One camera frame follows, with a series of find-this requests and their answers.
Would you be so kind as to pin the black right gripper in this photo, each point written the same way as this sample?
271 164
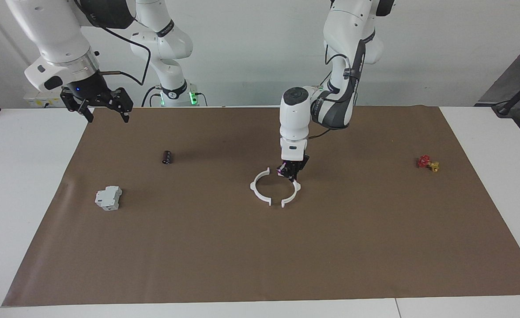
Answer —
86 86

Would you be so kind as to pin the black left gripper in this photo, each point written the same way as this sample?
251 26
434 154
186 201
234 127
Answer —
297 165

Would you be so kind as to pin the white half pipe clamp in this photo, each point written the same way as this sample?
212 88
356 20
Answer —
296 194
254 186

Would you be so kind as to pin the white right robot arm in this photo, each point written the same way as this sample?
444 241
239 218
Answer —
50 26

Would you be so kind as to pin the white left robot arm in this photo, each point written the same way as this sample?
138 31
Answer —
344 26

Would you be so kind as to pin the white power strip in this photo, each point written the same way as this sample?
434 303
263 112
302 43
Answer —
39 101

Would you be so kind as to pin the brown paper mat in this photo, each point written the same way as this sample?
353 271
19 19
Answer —
264 247

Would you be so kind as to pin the black cylindrical capacitor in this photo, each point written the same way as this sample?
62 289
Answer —
167 157

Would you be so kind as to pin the white circuit breaker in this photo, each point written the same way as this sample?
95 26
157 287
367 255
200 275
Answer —
108 198

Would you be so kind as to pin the red yellow valve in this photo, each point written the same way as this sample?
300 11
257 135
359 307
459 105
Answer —
425 162

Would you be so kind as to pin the black stand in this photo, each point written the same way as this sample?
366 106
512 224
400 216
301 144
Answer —
514 99

